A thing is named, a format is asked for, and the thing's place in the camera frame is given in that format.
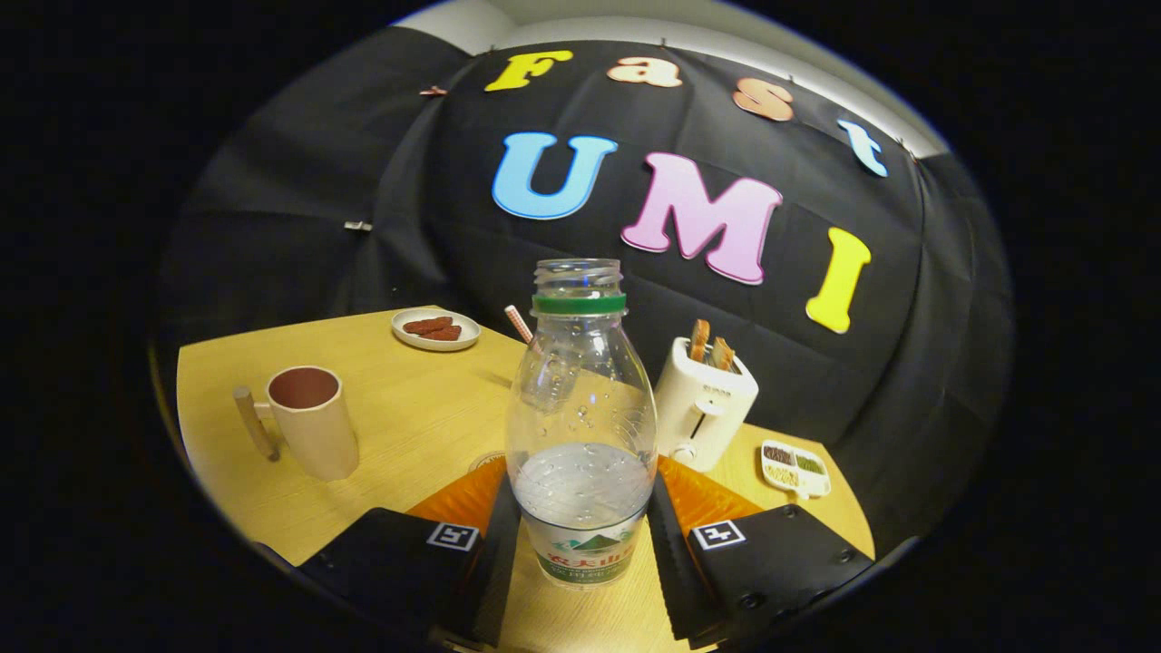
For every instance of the toast slice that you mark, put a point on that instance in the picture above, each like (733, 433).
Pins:
(698, 340)
(723, 354)

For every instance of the clear plastic juice bottle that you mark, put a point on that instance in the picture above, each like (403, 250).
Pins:
(580, 408)

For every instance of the white divided grain dish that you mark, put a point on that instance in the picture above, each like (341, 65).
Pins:
(795, 469)

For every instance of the black backdrop cloth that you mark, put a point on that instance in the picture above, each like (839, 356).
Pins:
(299, 181)

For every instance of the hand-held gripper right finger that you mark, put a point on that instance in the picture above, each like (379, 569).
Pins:
(667, 571)

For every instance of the brown sausage piece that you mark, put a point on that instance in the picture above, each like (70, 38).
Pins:
(443, 334)
(426, 324)

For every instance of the white toaster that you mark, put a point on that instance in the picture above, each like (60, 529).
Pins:
(703, 413)

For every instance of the round cork coaster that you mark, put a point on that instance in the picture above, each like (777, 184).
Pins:
(485, 460)

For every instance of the pink striped straw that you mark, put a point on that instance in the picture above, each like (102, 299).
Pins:
(519, 324)

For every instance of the wooden table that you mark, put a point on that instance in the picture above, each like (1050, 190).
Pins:
(417, 417)

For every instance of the round white plate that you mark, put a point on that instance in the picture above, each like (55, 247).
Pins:
(417, 340)

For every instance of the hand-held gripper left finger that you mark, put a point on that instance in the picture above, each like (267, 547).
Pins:
(494, 571)

